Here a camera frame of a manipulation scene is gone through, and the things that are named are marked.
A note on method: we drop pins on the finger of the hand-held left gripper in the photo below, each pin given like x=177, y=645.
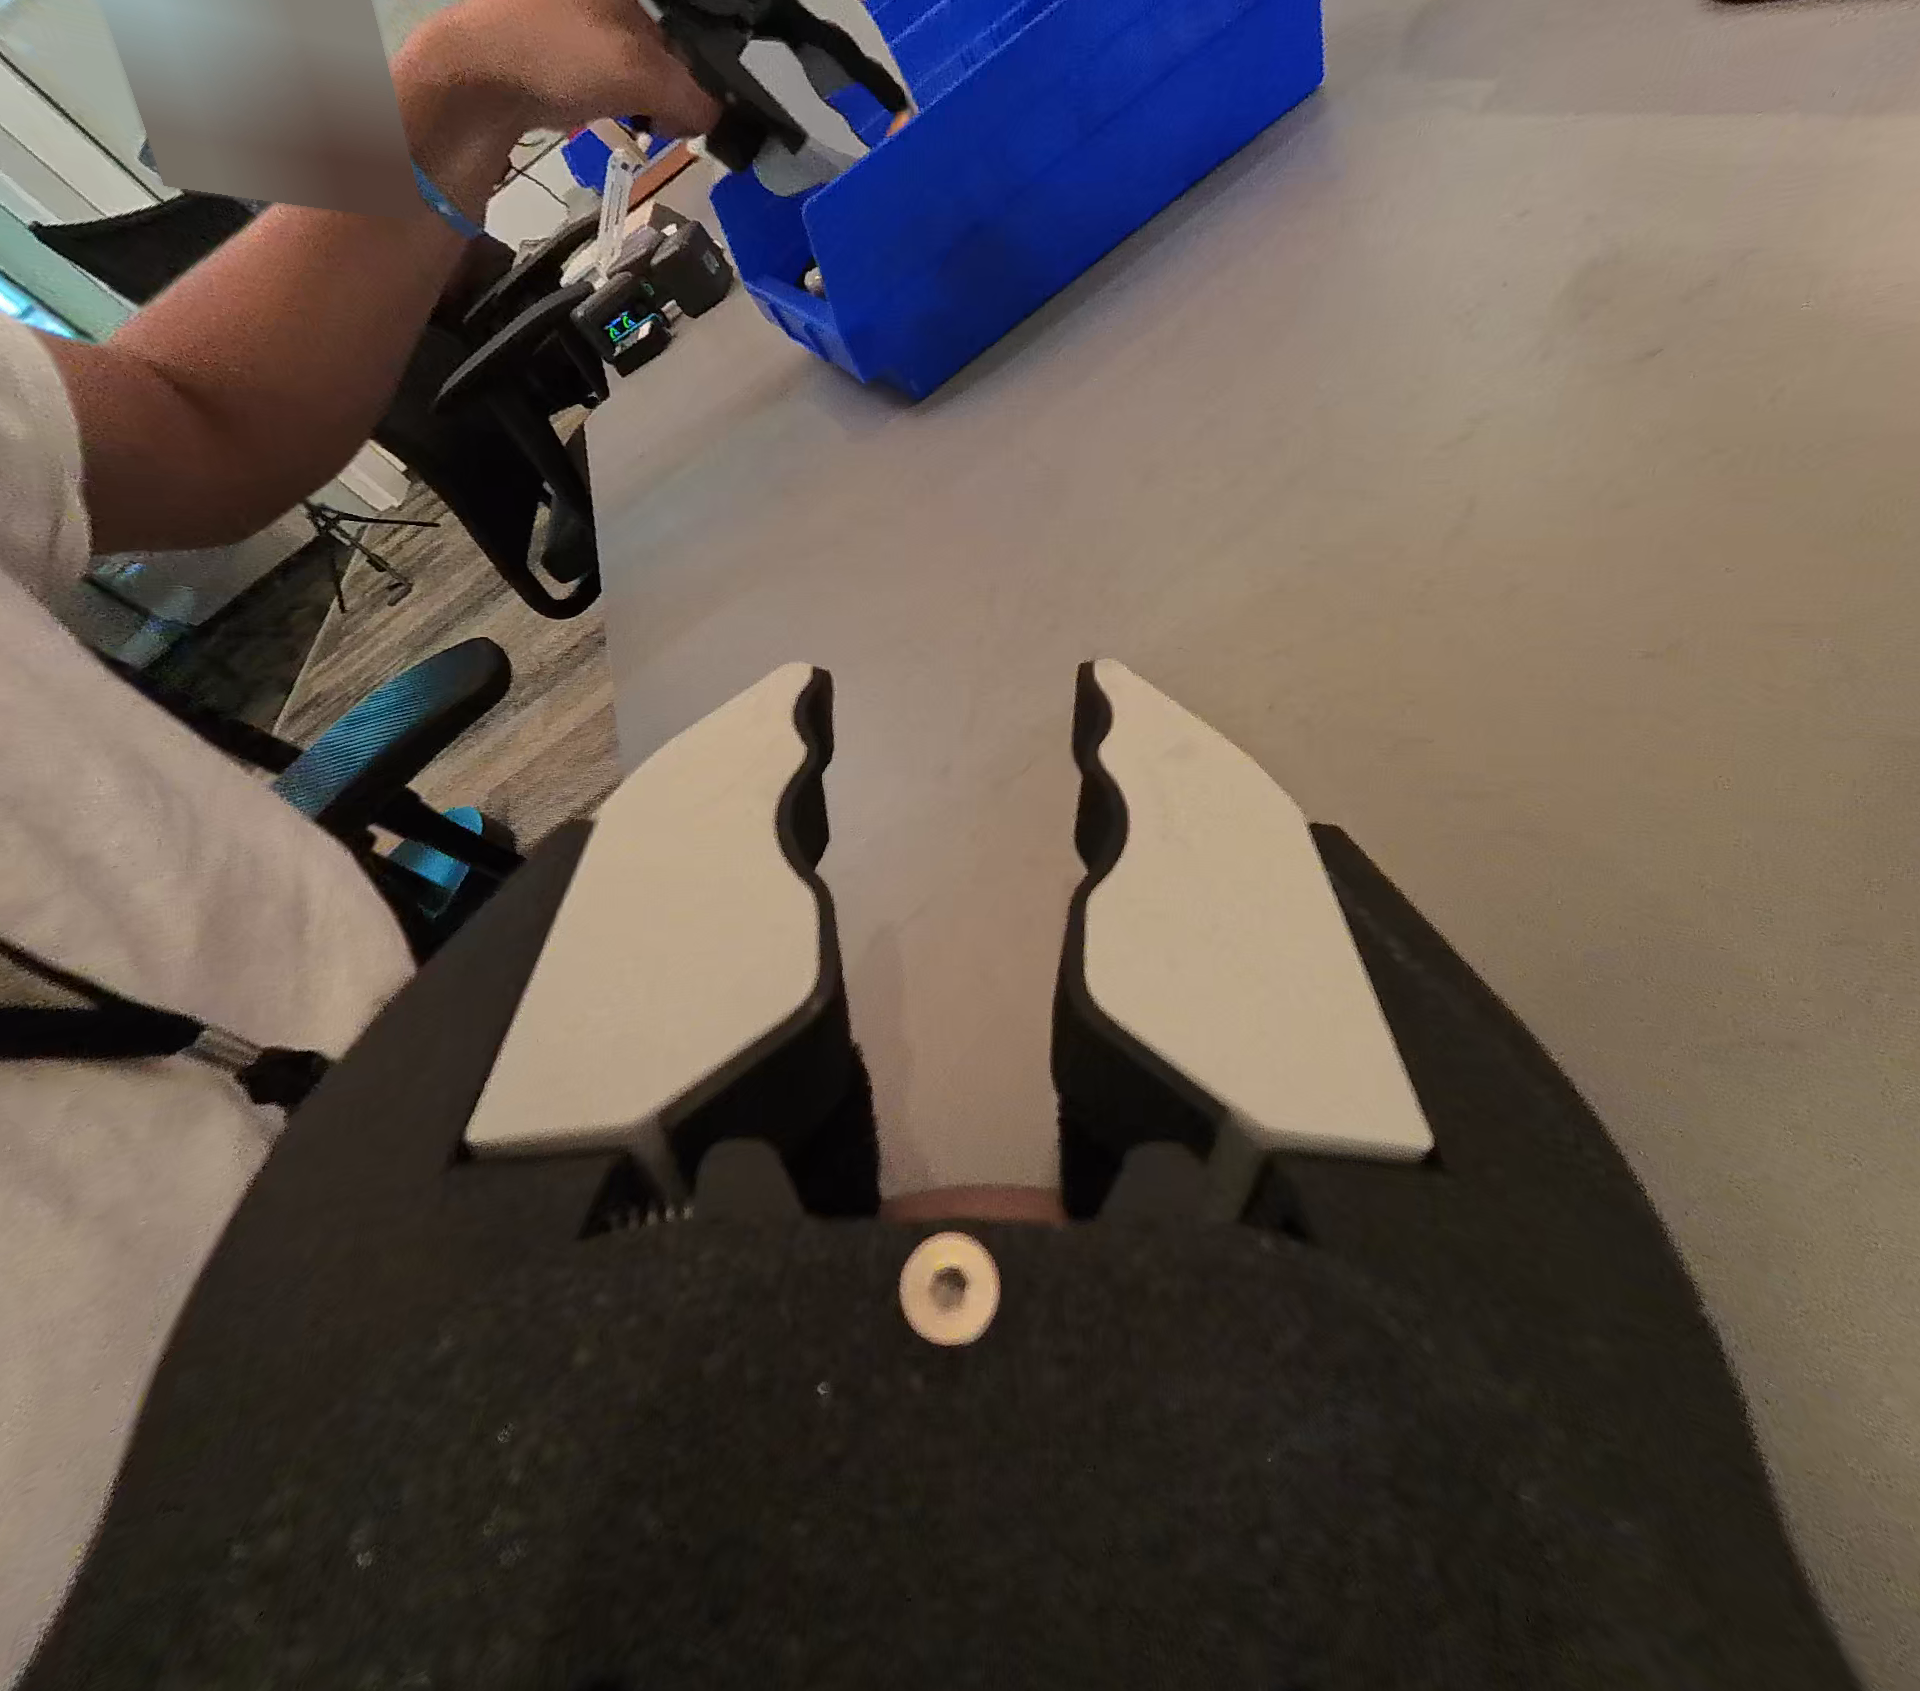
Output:
x=840, y=27
x=803, y=147

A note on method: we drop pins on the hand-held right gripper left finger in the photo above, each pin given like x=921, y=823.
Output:
x=660, y=957

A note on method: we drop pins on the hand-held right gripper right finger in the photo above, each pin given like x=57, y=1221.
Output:
x=1230, y=957

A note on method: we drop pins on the person's left forearm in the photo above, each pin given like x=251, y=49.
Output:
x=271, y=371

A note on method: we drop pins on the small blue bin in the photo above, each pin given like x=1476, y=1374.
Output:
x=615, y=159

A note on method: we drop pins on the blue wristband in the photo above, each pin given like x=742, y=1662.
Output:
x=446, y=203

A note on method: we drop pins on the small action camera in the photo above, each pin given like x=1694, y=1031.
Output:
x=631, y=327

